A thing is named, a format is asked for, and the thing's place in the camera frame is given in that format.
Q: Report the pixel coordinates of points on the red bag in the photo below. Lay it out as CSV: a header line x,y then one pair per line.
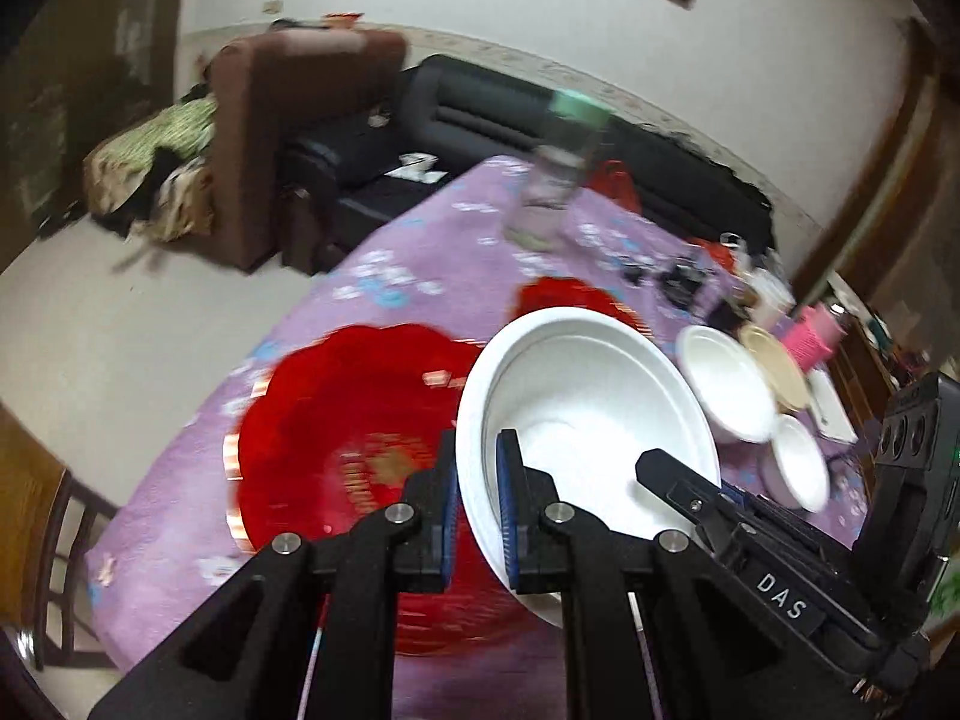
x,y
615,184

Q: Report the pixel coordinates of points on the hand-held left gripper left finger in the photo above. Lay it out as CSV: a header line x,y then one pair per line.
x,y
450,532

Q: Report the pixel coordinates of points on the small red plate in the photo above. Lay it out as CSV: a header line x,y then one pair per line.
x,y
555,296

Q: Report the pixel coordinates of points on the large red plate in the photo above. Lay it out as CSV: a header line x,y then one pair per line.
x,y
337,405

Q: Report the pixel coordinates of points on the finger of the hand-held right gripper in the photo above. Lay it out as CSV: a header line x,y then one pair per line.
x,y
795,532
675,480

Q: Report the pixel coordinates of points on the dark wooden cabinet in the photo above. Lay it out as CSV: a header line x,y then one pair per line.
x,y
75,90

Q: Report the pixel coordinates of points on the small white bowl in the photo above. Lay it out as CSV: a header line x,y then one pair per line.
x,y
795,465

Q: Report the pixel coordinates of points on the brown armchair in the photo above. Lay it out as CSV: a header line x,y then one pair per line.
x,y
255,150

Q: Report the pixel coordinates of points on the white papers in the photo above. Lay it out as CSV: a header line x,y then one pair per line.
x,y
416,169

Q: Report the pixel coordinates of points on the medium white bowl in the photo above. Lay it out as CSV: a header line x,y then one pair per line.
x,y
724,382

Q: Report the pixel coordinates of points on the white plastic container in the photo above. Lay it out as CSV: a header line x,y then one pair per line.
x,y
772,304

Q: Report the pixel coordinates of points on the wooden chair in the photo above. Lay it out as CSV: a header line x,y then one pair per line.
x,y
56,562

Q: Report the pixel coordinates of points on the black leather sofa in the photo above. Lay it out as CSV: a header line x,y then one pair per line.
x,y
465,105

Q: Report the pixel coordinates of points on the beige plastic bowl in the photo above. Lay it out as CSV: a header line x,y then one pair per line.
x,y
780,375

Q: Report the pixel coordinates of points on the wooden door frame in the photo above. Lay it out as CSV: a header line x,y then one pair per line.
x,y
885,165

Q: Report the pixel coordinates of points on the pink knitted sleeve bottle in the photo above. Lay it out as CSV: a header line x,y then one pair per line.
x,y
814,337

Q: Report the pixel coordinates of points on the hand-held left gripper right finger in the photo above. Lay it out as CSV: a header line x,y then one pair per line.
x,y
508,517

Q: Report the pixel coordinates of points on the purple floral tablecloth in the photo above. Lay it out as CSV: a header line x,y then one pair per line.
x,y
420,240

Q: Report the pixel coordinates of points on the white notebook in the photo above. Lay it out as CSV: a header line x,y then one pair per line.
x,y
829,405

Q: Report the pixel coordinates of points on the green patterned blanket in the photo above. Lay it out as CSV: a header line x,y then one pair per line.
x,y
180,127

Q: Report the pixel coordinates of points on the wooden sideboard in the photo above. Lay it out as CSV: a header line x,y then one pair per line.
x,y
885,345

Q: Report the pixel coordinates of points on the large white bowl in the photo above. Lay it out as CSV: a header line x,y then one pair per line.
x,y
592,390

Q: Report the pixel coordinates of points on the clear plastic bottle green cap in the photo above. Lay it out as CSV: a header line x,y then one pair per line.
x,y
551,180

